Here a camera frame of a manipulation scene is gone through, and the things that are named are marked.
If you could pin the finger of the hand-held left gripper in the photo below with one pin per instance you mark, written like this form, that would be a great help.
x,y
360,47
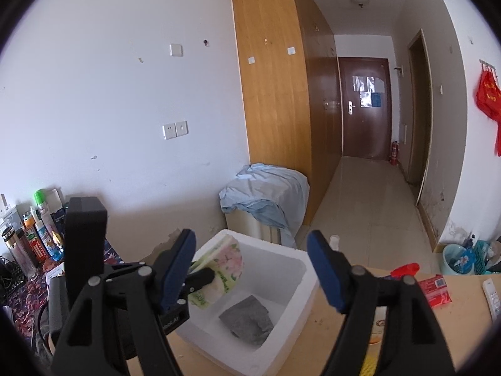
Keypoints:
x,y
201,278

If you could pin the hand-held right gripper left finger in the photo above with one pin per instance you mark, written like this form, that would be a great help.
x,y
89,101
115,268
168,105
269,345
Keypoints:
x,y
178,270

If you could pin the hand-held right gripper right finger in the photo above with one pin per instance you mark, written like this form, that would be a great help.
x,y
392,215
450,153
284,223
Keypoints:
x,y
327,274

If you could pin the white foam box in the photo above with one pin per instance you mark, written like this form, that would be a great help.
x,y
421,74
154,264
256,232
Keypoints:
x,y
297,282

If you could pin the floral tissue pack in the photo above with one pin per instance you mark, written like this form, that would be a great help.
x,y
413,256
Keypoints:
x,y
227,258

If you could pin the clear spray bottle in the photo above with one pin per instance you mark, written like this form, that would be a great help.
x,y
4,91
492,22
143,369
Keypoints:
x,y
334,241

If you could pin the row of bottles and cans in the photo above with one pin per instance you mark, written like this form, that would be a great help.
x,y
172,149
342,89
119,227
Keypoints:
x,y
39,235

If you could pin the white foam lid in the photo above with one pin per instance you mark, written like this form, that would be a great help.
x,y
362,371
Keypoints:
x,y
137,235

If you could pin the grey rock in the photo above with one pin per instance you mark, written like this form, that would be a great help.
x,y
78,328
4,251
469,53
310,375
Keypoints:
x,y
246,319

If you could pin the white cabinet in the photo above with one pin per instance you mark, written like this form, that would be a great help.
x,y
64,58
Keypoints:
x,y
244,223

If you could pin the white lotion pump bottle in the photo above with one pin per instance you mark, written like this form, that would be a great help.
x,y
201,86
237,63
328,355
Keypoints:
x,y
405,271

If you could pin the printed cloth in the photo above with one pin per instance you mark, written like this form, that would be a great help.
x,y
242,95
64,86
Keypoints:
x,y
23,309

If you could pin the light blue cloth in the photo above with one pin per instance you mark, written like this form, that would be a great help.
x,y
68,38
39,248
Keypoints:
x,y
266,188

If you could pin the red packet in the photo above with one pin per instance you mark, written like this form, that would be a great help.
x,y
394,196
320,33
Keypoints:
x,y
434,291

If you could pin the red fire extinguisher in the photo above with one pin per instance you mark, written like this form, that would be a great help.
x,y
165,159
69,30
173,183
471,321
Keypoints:
x,y
394,154

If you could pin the brown door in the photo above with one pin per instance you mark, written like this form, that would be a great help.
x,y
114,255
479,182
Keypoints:
x,y
364,133

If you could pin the blue plastic basket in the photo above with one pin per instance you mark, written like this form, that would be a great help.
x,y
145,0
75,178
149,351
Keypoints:
x,y
479,258

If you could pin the white remote control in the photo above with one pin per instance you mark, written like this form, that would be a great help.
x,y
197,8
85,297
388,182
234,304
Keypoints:
x,y
492,295

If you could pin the wooden wardrobe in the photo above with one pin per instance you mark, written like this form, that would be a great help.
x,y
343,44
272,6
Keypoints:
x,y
270,105

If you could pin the paper notices on door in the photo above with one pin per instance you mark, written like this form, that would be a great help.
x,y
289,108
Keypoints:
x,y
368,86

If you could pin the red hanging cloth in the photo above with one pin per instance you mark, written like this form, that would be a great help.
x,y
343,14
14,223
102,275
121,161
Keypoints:
x,y
489,94

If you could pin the white double wall socket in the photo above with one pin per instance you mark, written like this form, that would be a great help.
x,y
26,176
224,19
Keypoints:
x,y
175,130

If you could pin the wooden door frame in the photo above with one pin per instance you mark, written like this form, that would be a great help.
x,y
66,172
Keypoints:
x,y
427,105

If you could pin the white wall switch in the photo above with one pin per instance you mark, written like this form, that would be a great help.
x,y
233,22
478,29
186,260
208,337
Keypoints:
x,y
176,50

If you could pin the small wall bracket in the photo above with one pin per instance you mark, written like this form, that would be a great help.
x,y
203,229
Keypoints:
x,y
398,69

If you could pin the wall coat hook rack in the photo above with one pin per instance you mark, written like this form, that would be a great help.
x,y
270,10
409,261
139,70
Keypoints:
x,y
487,62

